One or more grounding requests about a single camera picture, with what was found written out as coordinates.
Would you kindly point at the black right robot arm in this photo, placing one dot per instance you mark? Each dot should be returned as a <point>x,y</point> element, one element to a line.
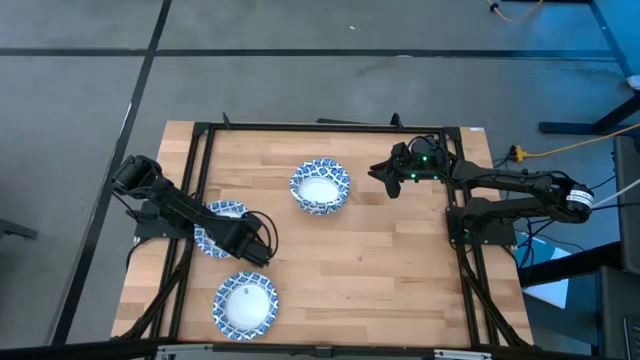
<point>525,182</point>

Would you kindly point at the black cabinet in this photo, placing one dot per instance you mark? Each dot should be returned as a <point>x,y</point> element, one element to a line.
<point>629,235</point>

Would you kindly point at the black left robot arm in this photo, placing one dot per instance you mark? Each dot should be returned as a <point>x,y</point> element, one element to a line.
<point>170,200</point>

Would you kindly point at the black bar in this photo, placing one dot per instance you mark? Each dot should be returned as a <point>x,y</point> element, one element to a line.
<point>565,265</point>

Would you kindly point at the white object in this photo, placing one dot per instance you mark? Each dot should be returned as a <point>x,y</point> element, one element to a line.
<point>634,82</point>

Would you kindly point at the black aluminium table frame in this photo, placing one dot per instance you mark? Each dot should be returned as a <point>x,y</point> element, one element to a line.
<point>300,128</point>

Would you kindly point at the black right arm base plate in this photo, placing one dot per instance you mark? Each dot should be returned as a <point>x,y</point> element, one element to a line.
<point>500,236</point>

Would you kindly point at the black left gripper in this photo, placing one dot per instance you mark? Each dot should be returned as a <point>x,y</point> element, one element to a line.
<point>240,237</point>

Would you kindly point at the silver camera mount bar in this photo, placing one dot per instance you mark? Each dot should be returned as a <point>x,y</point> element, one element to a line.
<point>190,352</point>

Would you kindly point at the light blue white sheet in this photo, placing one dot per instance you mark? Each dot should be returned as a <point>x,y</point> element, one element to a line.
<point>550,295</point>

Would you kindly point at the black box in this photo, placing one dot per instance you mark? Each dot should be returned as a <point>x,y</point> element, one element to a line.
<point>620,320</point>

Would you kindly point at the black desk leg beam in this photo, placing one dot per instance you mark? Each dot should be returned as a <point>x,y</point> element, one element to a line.
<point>565,128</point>

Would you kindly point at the grey object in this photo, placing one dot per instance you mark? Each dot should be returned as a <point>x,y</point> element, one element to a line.
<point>15,229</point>

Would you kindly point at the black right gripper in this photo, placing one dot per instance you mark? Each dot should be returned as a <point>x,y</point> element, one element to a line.
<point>425,170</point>

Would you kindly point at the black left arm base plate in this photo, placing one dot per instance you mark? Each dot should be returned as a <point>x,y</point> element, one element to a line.
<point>155,231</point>

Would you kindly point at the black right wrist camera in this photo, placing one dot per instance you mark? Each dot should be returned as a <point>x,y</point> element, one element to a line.
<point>424,147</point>

